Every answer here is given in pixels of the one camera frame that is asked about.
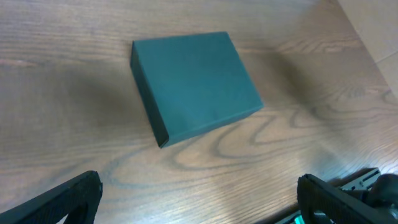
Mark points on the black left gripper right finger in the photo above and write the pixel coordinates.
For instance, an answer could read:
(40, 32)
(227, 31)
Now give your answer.
(335, 202)

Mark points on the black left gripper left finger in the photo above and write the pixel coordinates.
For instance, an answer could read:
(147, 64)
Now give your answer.
(76, 201)

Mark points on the dark green gift box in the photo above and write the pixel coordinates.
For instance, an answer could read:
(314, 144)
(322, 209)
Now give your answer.
(192, 84)

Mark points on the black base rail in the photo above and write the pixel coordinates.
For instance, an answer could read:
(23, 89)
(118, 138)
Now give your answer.
(342, 193)

